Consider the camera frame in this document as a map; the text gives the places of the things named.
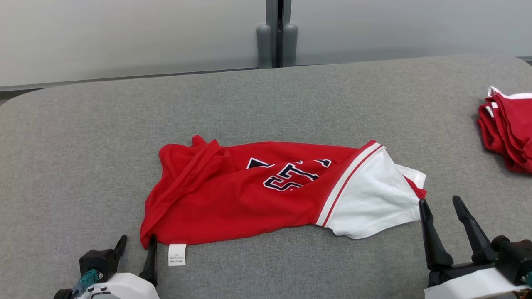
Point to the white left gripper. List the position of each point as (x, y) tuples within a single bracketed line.
[(120, 288)]

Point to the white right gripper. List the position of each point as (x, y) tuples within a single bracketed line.
[(469, 282)]

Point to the red and white basketball jersey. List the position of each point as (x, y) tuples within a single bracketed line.
[(224, 199)]

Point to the red shorts with white stripes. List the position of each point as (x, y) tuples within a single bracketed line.
[(511, 133)]

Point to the teal left camera connector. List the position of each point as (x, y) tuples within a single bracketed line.
[(85, 282)]

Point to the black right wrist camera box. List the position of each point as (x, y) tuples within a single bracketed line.
[(513, 257)]

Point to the grey partition post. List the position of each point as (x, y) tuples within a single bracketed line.
[(276, 25)]

